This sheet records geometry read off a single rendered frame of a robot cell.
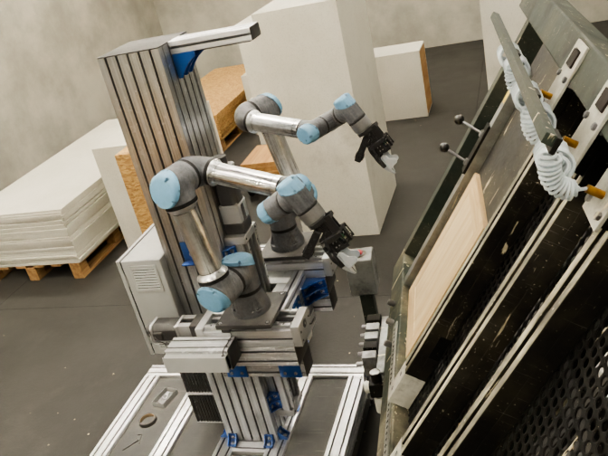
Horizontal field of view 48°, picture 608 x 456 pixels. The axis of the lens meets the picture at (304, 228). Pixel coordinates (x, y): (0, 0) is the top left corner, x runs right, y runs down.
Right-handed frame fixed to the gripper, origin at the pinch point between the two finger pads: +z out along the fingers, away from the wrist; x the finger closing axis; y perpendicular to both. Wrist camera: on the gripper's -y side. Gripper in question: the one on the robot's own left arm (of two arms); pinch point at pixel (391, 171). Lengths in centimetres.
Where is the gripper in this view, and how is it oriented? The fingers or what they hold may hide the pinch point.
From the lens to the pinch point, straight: 269.8
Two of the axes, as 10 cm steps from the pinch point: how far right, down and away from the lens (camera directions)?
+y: 7.3, -4.6, -5.1
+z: 6.3, 7.5, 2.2
